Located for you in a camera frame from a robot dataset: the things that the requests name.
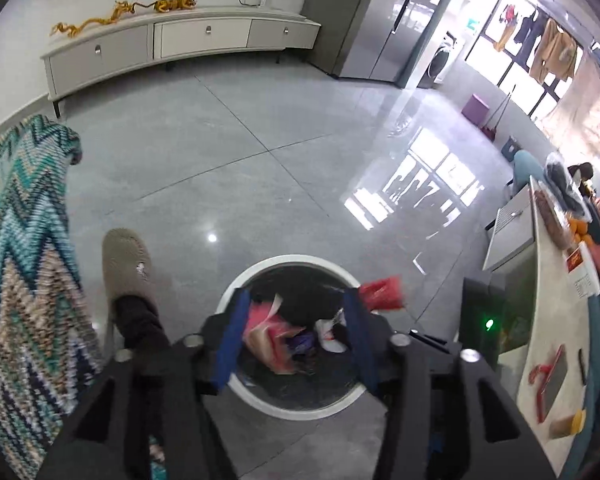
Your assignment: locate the silver refrigerator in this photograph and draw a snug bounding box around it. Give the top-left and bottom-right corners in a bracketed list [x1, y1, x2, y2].
[307, 0, 471, 83]

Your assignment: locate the black appliance with green light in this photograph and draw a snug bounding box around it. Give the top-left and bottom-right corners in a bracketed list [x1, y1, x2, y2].
[457, 275, 531, 371]

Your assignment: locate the blue chair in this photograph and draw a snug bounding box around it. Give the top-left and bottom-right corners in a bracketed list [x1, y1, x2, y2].
[511, 150, 546, 196]

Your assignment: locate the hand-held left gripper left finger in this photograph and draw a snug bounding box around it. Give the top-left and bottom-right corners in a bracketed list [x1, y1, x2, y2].
[40, 287, 253, 480]

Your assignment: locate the golden tiger figure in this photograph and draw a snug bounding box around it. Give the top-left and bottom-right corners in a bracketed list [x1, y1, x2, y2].
[153, 0, 199, 13]

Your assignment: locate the teal sofa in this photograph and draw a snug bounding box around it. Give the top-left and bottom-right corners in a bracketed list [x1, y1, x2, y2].
[580, 285, 600, 461]

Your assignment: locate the purple stool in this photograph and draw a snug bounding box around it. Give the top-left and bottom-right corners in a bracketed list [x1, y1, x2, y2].
[461, 94, 492, 126]

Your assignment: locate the red clothes hanger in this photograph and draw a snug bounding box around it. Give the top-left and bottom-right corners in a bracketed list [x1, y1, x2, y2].
[529, 360, 556, 386]

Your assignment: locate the white round trash bin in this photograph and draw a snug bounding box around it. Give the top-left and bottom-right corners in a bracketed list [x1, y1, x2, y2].
[214, 255, 398, 421]

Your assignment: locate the hanging tan jacket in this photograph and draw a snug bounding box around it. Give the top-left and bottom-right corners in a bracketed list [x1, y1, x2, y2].
[529, 19, 578, 83]

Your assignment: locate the pile of oranges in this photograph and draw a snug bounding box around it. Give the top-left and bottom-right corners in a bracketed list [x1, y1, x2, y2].
[567, 215, 593, 241]

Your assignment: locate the beige knitted slipper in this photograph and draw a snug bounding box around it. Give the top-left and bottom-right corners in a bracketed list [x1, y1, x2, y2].
[101, 228, 160, 321]

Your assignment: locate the broom with red dustpan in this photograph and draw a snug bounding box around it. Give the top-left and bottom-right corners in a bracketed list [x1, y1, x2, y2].
[482, 85, 516, 136]

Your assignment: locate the golden dragon figure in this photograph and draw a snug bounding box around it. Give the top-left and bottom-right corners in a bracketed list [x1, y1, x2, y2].
[50, 0, 156, 38]

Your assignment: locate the white TV cabinet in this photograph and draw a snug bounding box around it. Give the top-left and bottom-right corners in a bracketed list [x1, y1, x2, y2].
[40, 6, 322, 118]

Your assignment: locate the white washing machine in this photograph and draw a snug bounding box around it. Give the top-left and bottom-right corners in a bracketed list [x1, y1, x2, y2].
[417, 30, 468, 88]

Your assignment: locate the hanging dark garment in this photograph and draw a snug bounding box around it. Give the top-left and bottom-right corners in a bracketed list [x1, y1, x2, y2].
[512, 10, 541, 53]

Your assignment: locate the hanging yellow child's garment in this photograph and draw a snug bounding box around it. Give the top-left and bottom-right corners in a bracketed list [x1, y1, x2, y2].
[494, 4, 518, 52]

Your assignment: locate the purple snack wrapper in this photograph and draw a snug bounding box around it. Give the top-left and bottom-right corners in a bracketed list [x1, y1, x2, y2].
[287, 332, 316, 356]

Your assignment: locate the person's leg in black trousers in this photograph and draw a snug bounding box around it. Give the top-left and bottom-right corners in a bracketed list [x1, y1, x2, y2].
[115, 295, 173, 356]

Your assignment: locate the teal zigzag patterned rug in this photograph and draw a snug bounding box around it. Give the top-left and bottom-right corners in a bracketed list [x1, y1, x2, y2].
[0, 114, 106, 480]

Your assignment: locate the pink and orange plastic bag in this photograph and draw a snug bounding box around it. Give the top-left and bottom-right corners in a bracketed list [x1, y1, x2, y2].
[243, 295, 306, 376]

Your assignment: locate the white long table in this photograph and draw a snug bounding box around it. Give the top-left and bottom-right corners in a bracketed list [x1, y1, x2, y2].
[517, 175, 600, 478]

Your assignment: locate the small white crumpled wrapper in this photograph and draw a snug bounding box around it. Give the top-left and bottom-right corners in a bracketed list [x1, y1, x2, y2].
[314, 310, 353, 353]

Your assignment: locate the red snack wrapper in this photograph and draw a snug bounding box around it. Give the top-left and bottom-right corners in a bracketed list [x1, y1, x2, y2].
[358, 276, 406, 312]

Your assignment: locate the hanging beige sheet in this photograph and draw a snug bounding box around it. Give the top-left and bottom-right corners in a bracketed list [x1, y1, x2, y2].
[540, 55, 600, 158]

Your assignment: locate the red and white box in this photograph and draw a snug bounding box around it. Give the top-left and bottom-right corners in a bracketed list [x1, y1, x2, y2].
[562, 242, 600, 291]

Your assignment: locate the white side cabinet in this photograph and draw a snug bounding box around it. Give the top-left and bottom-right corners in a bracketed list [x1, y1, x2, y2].
[482, 187, 538, 273]

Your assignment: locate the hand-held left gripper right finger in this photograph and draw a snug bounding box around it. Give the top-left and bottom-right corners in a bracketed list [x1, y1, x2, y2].
[341, 287, 558, 480]

